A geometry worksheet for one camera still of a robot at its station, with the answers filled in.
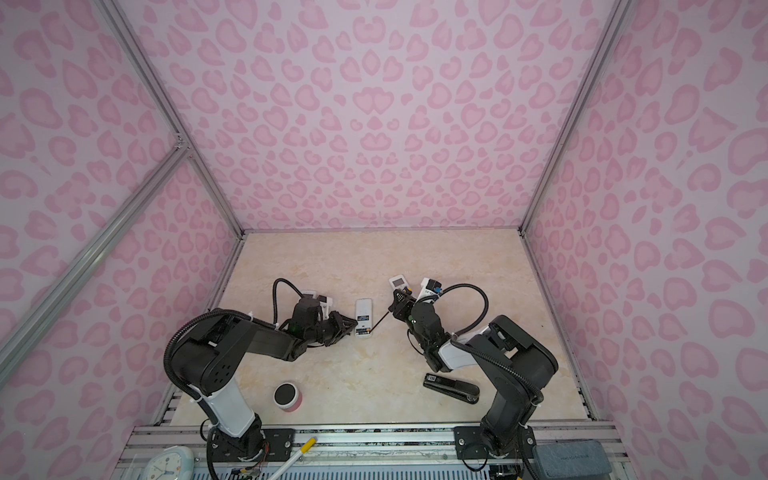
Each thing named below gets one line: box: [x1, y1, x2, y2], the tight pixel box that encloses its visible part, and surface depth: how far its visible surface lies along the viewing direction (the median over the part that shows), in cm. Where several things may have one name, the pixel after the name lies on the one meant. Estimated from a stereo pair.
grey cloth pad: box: [533, 440, 613, 479], surface depth 70 cm
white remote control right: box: [388, 274, 410, 291], surface depth 105 cm
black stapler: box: [423, 373, 481, 404], surface depth 81 cm
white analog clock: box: [143, 446, 194, 480], surface depth 70 cm
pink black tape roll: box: [272, 382, 303, 413], surface depth 78 cm
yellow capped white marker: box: [268, 437, 317, 480], surface depth 72 cm
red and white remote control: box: [355, 298, 373, 339], surface depth 96 cm
